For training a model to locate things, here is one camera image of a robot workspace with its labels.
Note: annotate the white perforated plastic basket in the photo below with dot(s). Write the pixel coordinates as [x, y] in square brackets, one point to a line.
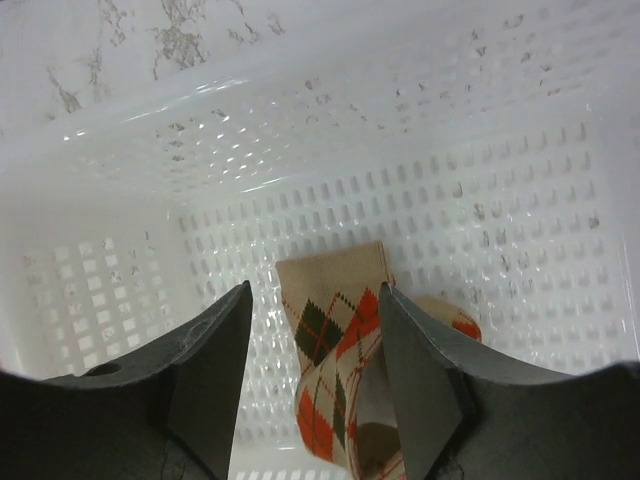
[154, 154]

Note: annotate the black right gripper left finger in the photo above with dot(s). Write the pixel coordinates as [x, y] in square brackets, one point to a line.
[166, 410]

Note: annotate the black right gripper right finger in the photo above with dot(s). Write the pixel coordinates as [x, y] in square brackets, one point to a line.
[467, 411]

